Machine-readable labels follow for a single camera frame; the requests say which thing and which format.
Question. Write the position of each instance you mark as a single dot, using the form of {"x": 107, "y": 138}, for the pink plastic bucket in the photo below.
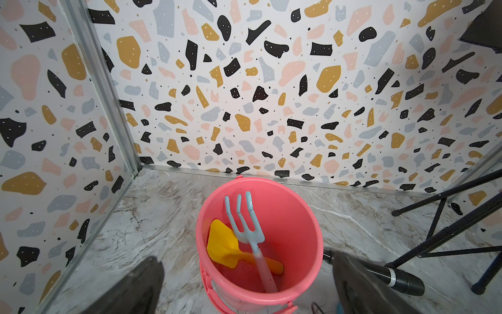
{"x": 260, "y": 246}

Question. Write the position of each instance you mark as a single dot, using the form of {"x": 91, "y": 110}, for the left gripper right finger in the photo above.
{"x": 361, "y": 292}

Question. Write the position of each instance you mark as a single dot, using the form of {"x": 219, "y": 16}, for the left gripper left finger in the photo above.
{"x": 137, "y": 292}

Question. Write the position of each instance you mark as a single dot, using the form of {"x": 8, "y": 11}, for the yellow shovel yellow handle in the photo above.
{"x": 223, "y": 246}

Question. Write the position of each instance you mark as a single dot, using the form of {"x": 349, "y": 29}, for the light blue fork white handle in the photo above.
{"x": 253, "y": 238}

